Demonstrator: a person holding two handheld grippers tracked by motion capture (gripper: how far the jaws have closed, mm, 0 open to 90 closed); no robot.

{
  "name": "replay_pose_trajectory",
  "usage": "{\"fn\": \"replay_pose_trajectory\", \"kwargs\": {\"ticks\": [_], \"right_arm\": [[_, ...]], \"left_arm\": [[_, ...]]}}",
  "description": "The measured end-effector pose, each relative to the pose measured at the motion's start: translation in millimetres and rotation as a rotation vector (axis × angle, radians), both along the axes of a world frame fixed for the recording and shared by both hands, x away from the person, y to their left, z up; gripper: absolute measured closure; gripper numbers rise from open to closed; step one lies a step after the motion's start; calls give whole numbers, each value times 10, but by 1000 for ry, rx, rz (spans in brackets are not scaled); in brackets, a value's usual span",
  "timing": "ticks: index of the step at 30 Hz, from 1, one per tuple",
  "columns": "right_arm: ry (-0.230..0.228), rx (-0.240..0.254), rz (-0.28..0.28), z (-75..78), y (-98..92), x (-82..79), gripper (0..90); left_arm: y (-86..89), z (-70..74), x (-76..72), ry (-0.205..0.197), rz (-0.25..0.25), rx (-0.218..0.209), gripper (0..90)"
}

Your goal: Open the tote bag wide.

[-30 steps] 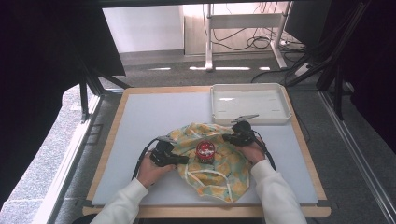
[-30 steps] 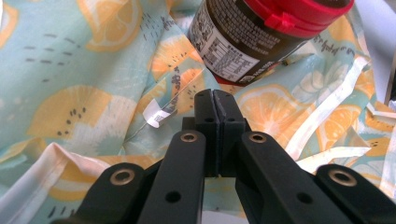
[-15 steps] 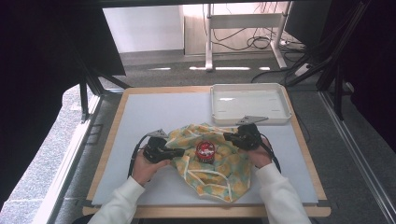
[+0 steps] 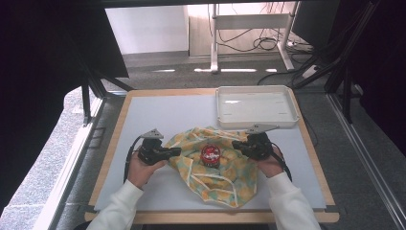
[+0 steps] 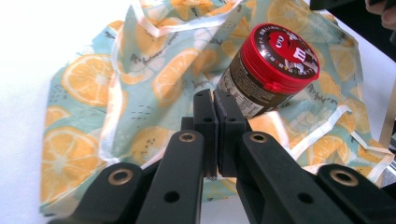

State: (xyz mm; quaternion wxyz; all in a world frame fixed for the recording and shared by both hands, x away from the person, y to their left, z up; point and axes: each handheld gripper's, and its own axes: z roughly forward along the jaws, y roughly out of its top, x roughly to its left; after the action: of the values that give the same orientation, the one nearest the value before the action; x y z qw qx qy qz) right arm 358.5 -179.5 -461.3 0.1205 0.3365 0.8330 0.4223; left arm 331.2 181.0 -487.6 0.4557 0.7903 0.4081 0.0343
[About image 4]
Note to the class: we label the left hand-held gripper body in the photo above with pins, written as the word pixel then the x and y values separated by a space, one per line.
pixel 151 153

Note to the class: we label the person's left hand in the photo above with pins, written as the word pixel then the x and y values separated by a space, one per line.
pixel 139 172

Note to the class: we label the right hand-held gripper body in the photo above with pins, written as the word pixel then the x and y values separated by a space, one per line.
pixel 258 147

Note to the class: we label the white plastic tray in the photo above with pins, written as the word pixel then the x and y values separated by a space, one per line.
pixel 255 107

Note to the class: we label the lemon print cloth bag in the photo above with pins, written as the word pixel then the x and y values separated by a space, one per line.
pixel 223 182

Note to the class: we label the wooden table with white top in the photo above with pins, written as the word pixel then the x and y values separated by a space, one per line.
pixel 166 115

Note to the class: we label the person's right hand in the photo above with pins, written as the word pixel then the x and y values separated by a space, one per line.
pixel 271 166

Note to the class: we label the black metal stand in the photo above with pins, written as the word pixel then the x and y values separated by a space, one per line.
pixel 346 86
pixel 86 102

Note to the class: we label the white power strip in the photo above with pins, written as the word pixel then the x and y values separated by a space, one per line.
pixel 310 72

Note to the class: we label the black curtain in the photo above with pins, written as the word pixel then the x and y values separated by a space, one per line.
pixel 38 80
pixel 383 80

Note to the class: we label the white desk frame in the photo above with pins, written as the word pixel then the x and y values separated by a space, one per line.
pixel 252 21

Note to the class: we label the red round can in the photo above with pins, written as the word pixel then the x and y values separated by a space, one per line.
pixel 210 155

